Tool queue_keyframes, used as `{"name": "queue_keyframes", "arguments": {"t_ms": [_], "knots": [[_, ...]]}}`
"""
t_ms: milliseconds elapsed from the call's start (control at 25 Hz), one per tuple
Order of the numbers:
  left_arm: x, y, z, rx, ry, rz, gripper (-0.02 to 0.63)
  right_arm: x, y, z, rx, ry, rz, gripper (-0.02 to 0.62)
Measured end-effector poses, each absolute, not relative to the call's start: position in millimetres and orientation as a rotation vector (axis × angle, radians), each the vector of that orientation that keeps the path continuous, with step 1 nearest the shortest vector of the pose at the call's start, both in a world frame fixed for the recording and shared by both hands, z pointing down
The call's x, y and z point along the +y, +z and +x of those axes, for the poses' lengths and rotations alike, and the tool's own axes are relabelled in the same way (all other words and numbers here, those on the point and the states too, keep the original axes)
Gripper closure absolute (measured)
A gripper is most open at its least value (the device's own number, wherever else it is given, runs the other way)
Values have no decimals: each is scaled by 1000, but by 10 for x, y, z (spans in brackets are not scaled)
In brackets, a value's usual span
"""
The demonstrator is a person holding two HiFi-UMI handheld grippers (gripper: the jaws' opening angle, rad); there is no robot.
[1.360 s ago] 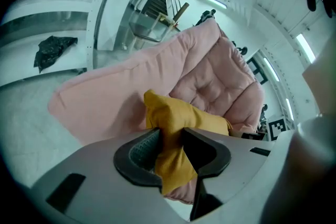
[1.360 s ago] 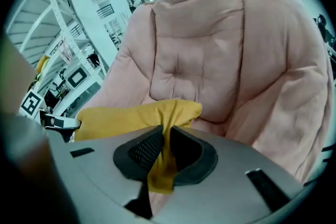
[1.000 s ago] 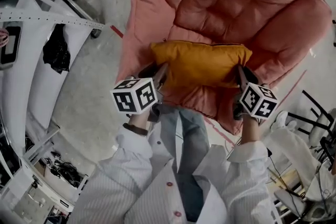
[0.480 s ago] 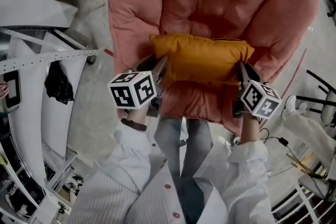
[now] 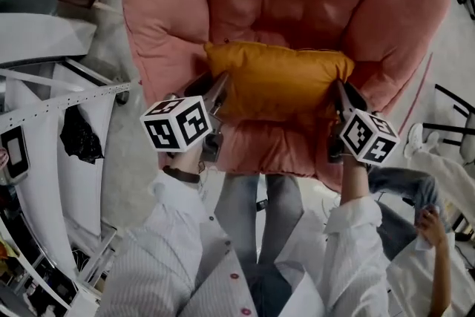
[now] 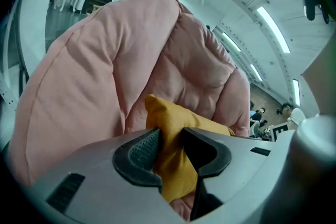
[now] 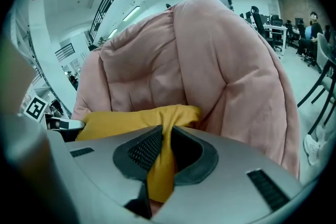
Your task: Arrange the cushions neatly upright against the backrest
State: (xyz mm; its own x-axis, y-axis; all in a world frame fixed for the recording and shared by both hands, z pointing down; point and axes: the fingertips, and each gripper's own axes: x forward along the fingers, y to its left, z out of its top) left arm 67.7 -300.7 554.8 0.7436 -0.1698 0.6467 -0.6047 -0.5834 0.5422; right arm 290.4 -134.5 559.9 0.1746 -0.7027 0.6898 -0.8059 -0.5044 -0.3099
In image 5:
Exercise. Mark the black crumpled cloth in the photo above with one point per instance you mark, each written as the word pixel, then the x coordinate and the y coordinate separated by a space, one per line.
pixel 79 137

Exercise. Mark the dark wrist band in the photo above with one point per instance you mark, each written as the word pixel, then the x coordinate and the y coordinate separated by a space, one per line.
pixel 182 175

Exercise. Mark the person's right forearm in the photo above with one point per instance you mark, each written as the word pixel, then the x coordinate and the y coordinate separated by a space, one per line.
pixel 354 182

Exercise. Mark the white sneaker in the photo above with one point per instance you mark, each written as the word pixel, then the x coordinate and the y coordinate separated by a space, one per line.
pixel 413 139

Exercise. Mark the grey chair with black frame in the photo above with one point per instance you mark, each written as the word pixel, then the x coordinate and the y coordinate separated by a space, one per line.
pixel 443 127

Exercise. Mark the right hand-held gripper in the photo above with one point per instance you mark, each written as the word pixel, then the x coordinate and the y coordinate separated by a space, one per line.
pixel 371 137

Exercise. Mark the person's jeans legs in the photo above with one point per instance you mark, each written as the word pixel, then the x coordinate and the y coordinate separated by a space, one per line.
pixel 237 219

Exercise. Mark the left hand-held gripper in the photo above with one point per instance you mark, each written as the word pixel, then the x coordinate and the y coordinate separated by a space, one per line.
pixel 174 126

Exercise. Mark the beige cloth cover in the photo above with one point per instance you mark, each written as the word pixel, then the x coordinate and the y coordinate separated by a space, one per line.
pixel 445 174

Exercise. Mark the orange cushion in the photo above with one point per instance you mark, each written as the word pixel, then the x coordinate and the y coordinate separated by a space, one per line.
pixel 278 81

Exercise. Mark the white curved shelf unit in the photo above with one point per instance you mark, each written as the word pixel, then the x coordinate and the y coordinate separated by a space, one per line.
pixel 44 204

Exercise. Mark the person's striped white shirt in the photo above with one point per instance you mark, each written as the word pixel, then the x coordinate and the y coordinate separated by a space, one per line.
pixel 215 293

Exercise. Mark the person's left forearm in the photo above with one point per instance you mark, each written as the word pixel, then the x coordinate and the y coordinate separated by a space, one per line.
pixel 185 161

